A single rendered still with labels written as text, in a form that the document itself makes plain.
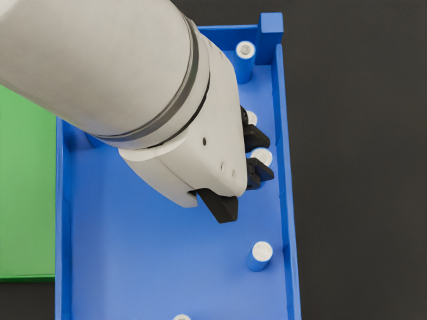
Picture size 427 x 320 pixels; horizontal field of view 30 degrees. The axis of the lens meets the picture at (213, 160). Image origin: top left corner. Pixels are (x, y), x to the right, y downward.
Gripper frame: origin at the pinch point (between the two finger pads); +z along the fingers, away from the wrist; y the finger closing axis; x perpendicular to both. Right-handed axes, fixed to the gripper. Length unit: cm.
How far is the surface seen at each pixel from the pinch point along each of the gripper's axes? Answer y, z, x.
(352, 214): -9, 58, -5
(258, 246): 4.9, 8.4, -2.5
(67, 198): -1.9, 5.8, -19.0
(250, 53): -12.2, 7.8, -1.1
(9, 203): -14, 37, -48
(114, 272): 4.7, 9.1, -16.5
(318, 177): -15, 56, -8
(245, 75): -11.9, 11.3, -2.9
